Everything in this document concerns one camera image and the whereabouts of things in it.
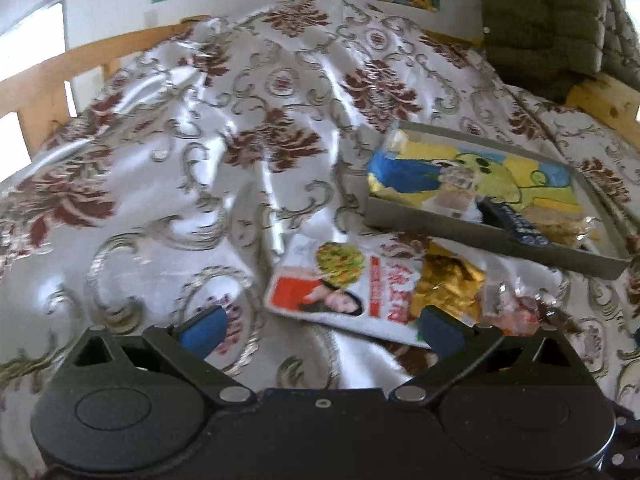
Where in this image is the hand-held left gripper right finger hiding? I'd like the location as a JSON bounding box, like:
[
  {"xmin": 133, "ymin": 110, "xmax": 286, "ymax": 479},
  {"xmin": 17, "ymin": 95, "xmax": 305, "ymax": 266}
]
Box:
[{"xmin": 390, "ymin": 305, "xmax": 583, "ymax": 408}]

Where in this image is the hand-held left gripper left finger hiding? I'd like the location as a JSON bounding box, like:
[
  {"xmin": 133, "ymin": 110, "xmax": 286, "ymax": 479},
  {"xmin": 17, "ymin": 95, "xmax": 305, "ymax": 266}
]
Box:
[{"xmin": 65, "ymin": 305, "xmax": 256, "ymax": 408}]

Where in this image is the gold foil snack packet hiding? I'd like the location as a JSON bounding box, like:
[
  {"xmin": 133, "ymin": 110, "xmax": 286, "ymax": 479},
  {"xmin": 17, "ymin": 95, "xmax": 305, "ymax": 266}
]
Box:
[{"xmin": 409, "ymin": 241, "xmax": 490, "ymax": 327}]

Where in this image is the clear packet of orange snacks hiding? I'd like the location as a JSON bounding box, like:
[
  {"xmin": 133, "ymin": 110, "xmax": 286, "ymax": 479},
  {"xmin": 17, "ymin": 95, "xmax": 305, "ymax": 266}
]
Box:
[{"xmin": 481, "ymin": 279, "xmax": 558, "ymax": 337}]

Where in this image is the white and red snack packet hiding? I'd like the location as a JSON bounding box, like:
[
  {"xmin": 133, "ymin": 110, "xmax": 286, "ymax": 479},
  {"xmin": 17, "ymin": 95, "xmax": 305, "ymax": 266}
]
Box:
[{"xmin": 264, "ymin": 232, "xmax": 433, "ymax": 350}]

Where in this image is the grey tray with cartoon picture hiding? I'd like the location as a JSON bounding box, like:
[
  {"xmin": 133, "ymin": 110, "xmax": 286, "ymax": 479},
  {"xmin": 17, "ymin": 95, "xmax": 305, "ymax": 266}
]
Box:
[{"xmin": 364, "ymin": 120, "xmax": 634, "ymax": 281}]

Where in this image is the dark blue snack packet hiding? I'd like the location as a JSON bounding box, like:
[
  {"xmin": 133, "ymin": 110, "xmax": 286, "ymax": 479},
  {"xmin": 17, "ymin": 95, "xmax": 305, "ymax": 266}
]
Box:
[{"xmin": 476, "ymin": 197, "xmax": 552, "ymax": 250}]

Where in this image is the clear cracker packet with label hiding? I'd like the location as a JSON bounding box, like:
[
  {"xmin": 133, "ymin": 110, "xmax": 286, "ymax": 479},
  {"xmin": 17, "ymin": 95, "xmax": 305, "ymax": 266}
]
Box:
[{"xmin": 434, "ymin": 164, "xmax": 482, "ymax": 212}]

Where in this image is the clear rice cracker packet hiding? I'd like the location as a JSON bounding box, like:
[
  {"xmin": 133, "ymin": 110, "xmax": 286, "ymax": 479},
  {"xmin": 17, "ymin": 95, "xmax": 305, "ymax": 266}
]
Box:
[{"xmin": 529, "ymin": 204, "xmax": 602, "ymax": 252}]

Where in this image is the floral patterned satin blanket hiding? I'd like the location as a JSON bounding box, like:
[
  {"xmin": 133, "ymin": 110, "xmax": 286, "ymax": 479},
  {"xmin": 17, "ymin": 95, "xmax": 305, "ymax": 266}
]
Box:
[{"xmin": 0, "ymin": 0, "xmax": 640, "ymax": 480}]

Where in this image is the olive quilted jacket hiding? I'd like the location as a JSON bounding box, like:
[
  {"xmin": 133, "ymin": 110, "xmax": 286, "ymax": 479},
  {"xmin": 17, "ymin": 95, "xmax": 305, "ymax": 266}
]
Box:
[{"xmin": 472, "ymin": 0, "xmax": 640, "ymax": 103}]

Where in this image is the wooden bed frame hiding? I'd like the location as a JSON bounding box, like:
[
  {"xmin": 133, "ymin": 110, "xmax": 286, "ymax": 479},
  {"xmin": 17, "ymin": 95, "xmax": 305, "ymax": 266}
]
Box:
[{"xmin": 0, "ymin": 16, "xmax": 640, "ymax": 183}]

